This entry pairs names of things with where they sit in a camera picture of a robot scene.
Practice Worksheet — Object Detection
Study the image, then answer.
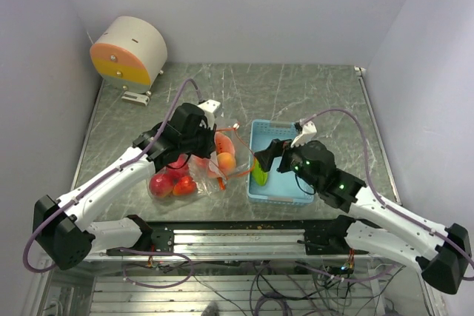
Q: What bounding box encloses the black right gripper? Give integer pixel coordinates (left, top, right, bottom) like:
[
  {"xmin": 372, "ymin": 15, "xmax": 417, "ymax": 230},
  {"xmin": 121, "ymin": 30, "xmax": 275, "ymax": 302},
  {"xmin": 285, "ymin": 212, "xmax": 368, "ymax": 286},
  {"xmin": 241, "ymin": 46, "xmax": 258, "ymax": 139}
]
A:
[{"xmin": 255, "ymin": 134, "xmax": 321, "ymax": 190}]

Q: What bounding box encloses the green fruit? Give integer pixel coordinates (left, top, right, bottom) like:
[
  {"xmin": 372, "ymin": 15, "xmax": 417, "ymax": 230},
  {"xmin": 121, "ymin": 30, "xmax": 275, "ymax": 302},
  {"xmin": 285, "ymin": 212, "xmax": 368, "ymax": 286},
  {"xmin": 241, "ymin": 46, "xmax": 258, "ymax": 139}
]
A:
[{"xmin": 251, "ymin": 158, "xmax": 268, "ymax": 186}]

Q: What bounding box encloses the clear zip top bag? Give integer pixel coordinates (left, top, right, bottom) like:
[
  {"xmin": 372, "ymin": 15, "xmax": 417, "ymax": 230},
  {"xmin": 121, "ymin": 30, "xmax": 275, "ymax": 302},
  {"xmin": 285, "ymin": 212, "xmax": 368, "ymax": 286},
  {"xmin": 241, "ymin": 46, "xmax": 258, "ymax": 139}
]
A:
[{"xmin": 188, "ymin": 117, "xmax": 255, "ymax": 197}]

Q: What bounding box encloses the clear zip bag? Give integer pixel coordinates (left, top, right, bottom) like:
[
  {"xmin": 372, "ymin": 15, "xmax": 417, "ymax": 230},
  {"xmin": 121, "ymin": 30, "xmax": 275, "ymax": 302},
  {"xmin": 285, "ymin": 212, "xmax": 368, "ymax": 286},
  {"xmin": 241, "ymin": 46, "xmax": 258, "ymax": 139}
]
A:
[
  {"xmin": 188, "ymin": 117, "xmax": 255, "ymax": 197},
  {"xmin": 147, "ymin": 154, "xmax": 207, "ymax": 204}
]

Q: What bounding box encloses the watermelon slice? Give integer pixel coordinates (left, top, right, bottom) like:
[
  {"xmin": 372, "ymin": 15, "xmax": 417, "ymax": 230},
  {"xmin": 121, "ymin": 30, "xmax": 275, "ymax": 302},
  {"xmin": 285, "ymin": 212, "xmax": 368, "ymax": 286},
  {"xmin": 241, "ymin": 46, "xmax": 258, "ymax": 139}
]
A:
[{"xmin": 215, "ymin": 132, "xmax": 236, "ymax": 155}]

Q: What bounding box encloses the red apple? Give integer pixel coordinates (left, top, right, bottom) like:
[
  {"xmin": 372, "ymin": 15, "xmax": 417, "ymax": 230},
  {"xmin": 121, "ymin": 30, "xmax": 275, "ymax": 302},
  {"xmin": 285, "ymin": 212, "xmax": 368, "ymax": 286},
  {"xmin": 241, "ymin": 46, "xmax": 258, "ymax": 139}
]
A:
[
  {"xmin": 148, "ymin": 173, "xmax": 174, "ymax": 198},
  {"xmin": 165, "ymin": 154, "xmax": 189, "ymax": 181},
  {"xmin": 173, "ymin": 175, "xmax": 197, "ymax": 196}
]

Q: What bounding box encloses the peach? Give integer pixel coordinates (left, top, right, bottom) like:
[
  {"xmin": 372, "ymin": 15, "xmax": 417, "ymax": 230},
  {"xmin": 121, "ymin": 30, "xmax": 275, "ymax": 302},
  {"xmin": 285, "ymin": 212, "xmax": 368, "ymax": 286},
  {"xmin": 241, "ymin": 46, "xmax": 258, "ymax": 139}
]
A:
[{"xmin": 217, "ymin": 152, "xmax": 236, "ymax": 175}]

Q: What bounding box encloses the orange fruit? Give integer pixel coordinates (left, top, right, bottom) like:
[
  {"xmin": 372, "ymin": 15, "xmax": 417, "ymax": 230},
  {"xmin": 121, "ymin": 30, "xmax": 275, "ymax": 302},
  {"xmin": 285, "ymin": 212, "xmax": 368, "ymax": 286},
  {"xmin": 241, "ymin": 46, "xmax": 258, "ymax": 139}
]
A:
[{"xmin": 193, "ymin": 156, "xmax": 220, "ymax": 178}]

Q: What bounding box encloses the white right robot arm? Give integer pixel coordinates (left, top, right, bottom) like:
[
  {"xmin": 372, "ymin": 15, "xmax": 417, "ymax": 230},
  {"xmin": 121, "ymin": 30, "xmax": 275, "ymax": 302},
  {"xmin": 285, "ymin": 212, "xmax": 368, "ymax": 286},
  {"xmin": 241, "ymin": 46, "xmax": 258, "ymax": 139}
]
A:
[{"xmin": 255, "ymin": 139, "xmax": 472, "ymax": 295}]

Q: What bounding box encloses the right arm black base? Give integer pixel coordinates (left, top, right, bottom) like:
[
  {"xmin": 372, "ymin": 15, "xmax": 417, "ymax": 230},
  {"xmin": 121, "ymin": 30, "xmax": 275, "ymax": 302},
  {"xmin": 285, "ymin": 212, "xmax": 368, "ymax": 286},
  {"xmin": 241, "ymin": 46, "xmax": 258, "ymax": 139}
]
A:
[{"xmin": 298, "ymin": 215, "xmax": 356, "ymax": 255}]

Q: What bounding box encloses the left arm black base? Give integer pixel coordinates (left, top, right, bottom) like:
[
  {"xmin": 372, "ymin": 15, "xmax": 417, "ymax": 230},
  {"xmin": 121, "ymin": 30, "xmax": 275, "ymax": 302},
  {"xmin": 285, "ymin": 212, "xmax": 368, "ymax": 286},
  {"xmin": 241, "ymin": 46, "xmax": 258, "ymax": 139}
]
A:
[{"xmin": 127, "ymin": 215, "xmax": 174, "ymax": 252}]

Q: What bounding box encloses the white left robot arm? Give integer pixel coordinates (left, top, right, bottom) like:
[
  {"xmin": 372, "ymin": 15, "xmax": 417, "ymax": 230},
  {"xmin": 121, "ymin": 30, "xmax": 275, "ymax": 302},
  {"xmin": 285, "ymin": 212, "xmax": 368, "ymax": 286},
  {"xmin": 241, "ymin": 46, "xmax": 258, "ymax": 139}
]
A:
[{"xmin": 33, "ymin": 100, "xmax": 221, "ymax": 270}]

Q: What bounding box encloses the blue plastic basket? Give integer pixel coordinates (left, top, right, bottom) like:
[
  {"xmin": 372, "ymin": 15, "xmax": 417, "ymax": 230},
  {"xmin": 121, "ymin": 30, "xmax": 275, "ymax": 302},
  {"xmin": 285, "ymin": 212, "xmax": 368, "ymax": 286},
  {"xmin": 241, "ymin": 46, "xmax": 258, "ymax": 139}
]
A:
[{"xmin": 247, "ymin": 119, "xmax": 313, "ymax": 206}]

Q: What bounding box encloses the round beige drawer box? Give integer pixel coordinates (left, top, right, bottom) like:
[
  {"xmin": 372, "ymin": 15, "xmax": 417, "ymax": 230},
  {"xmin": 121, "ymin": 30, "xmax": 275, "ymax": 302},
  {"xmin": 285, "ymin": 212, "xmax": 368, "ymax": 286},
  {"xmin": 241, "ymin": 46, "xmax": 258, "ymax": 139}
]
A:
[{"xmin": 90, "ymin": 16, "xmax": 168, "ymax": 94}]

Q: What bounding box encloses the white corner clip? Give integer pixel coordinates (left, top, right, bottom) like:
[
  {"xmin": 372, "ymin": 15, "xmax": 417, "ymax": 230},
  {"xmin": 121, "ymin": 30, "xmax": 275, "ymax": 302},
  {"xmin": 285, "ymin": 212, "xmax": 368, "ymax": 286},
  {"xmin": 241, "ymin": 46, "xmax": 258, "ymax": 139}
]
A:
[{"xmin": 354, "ymin": 66, "xmax": 367, "ymax": 77}]

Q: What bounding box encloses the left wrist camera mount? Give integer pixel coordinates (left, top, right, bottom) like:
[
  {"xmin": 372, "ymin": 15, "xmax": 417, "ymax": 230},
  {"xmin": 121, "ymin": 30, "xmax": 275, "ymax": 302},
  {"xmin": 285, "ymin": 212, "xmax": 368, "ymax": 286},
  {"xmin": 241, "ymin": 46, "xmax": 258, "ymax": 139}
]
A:
[{"xmin": 198, "ymin": 99, "xmax": 222, "ymax": 129}]

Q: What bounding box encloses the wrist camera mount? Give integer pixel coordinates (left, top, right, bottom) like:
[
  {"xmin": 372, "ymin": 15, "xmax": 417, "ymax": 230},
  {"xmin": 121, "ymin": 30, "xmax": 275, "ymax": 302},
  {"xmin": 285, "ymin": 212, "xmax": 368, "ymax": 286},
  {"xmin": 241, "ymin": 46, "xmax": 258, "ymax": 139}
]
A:
[
  {"xmin": 290, "ymin": 121, "xmax": 317, "ymax": 148},
  {"xmin": 198, "ymin": 99, "xmax": 222, "ymax": 129}
]

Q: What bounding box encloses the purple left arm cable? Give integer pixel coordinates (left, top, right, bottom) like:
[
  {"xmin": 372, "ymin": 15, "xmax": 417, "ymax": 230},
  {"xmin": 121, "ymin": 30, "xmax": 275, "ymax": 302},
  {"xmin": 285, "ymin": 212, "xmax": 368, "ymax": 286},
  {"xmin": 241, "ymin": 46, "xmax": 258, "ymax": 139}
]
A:
[{"xmin": 22, "ymin": 78, "xmax": 204, "ymax": 272}]

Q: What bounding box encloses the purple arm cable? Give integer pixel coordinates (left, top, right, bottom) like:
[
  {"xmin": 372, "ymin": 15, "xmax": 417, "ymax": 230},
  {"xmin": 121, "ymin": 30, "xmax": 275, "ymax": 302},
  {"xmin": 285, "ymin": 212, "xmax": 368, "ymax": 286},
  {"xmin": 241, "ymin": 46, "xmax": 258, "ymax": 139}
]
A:
[
  {"xmin": 22, "ymin": 78, "xmax": 204, "ymax": 272},
  {"xmin": 299, "ymin": 108, "xmax": 474, "ymax": 283}
]

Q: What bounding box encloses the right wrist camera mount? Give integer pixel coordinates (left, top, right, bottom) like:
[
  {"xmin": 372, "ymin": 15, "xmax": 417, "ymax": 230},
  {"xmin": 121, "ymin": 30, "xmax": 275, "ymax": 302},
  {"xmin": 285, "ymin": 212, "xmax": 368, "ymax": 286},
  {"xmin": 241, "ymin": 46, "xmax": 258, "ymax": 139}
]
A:
[{"xmin": 290, "ymin": 121, "xmax": 317, "ymax": 148}]

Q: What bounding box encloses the small white bracket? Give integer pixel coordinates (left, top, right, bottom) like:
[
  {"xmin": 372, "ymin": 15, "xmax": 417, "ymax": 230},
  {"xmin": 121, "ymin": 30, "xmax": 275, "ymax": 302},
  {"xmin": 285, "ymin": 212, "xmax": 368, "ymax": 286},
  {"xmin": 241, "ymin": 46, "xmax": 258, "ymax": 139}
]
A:
[{"xmin": 121, "ymin": 91, "xmax": 150, "ymax": 107}]

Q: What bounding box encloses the aluminium rail frame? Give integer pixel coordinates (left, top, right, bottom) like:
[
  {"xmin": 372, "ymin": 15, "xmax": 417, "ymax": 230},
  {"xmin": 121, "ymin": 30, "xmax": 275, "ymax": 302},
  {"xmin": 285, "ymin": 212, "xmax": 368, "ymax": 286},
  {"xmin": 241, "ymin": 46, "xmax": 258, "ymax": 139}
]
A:
[{"xmin": 40, "ymin": 229, "xmax": 430, "ymax": 261}]

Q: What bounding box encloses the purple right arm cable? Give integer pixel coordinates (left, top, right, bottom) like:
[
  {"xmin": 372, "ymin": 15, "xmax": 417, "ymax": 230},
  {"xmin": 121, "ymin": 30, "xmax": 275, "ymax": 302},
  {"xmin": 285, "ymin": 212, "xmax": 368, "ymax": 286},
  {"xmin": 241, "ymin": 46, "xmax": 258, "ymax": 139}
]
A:
[{"xmin": 299, "ymin": 108, "xmax": 474, "ymax": 283}]

